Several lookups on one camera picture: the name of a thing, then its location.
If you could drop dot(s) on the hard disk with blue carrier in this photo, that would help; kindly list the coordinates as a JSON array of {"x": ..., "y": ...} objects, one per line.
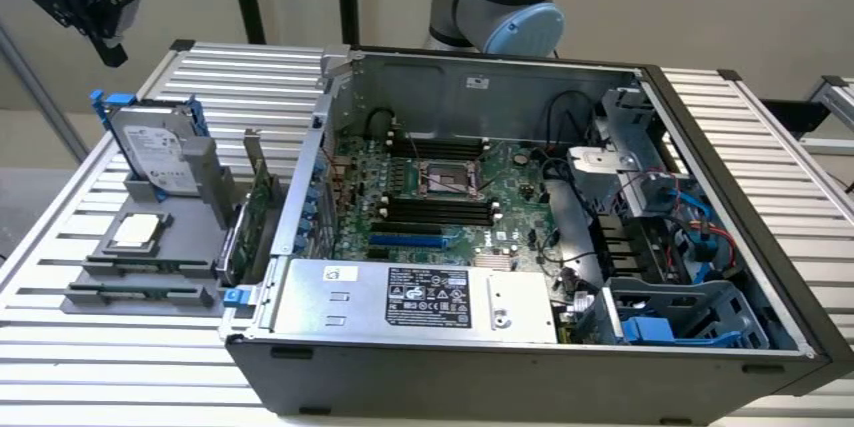
[{"x": 156, "y": 147}]

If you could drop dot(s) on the grey-blue disk bay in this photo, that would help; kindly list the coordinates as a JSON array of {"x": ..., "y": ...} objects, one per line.
[{"x": 707, "y": 307}]

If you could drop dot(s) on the silver CPU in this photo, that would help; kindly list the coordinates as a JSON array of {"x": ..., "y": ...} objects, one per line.
[{"x": 139, "y": 231}]

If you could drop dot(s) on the grey parts rack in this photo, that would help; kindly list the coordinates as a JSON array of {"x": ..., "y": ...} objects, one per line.
[{"x": 173, "y": 227}]

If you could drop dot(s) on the green graphics card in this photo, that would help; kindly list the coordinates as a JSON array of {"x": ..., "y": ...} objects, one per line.
[{"x": 256, "y": 217}]

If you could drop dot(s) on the green RAM stick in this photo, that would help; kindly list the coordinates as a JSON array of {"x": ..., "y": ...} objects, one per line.
[
  {"x": 149, "y": 263},
  {"x": 140, "y": 292}
]

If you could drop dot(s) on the black RAM slot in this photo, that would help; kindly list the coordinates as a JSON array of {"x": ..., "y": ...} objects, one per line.
[
  {"x": 440, "y": 221},
  {"x": 440, "y": 215},
  {"x": 433, "y": 143},
  {"x": 440, "y": 208},
  {"x": 440, "y": 202},
  {"x": 433, "y": 137}
]

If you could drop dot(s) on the blue case latch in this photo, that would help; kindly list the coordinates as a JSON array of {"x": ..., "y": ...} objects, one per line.
[{"x": 236, "y": 297}]

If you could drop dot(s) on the white case sticker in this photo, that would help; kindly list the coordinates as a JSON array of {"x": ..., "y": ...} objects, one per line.
[{"x": 476, "y": 83}]

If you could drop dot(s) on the CPU socket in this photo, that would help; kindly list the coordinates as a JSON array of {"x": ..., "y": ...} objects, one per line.
[{"x": 448, "y": 178}]

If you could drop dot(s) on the black expansion slot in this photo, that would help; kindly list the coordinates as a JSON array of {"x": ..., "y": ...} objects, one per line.
[{"x": 407, "y": 228}]

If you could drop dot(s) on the blue expansion slot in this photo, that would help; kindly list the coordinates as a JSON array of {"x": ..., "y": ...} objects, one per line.
[{"x": 407, "y": 242}]

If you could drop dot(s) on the silver power supply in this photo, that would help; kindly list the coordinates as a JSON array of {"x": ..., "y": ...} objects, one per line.
[{"x": 373, "y": 302}]

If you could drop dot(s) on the coin cell battery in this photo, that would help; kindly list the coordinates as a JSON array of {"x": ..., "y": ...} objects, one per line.
[{"x": 521, "y": 157}]

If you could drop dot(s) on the green motherboard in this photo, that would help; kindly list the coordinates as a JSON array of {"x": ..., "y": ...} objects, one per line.
[{"x": 507, "y": 217}]

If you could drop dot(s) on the small copper heat sink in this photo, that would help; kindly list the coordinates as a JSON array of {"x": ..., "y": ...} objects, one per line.
[{"x": 496, "y": 262}]

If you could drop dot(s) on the metal drive cage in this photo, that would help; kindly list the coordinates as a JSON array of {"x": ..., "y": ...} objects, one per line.
[{"x": 620, "y": 162}]

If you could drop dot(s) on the black open PC case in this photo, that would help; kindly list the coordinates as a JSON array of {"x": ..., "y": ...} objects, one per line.
[{"x": 507, "y": 382}]

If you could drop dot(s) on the blue bay clip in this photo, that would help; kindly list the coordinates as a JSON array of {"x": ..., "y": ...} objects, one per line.
[{"x": 648, "y": 331}]

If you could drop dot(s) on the aluminium slat side table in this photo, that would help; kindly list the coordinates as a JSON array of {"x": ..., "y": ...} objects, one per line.
[{"x": 830, "y": 117}]

